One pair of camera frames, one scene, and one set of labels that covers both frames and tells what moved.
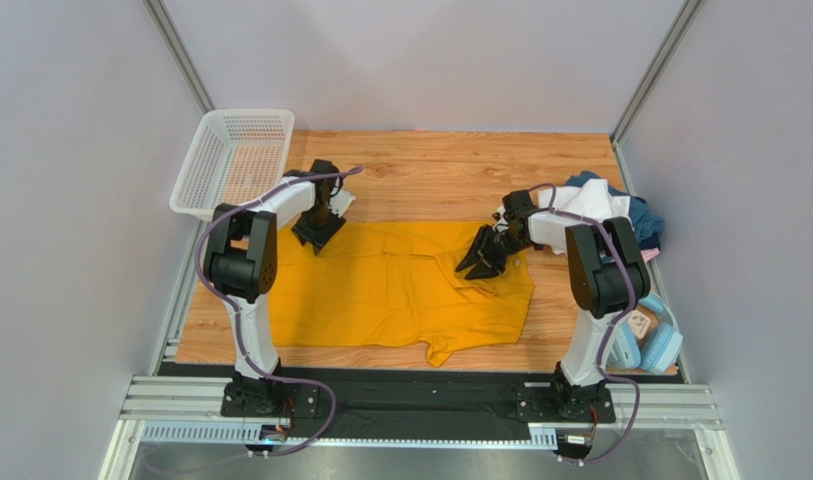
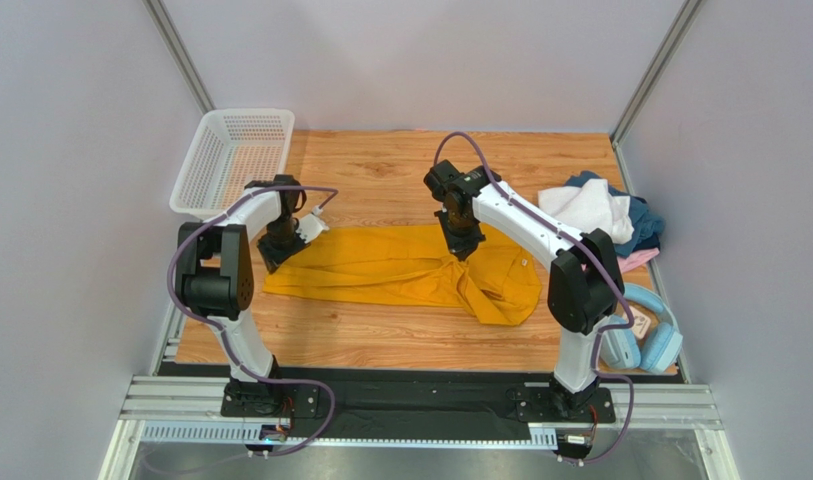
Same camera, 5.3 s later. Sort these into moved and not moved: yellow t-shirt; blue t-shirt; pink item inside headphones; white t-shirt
Moved: yellow t-shirt
Not moved: pink item inside headphones; blue t-shirt; white t-shirt
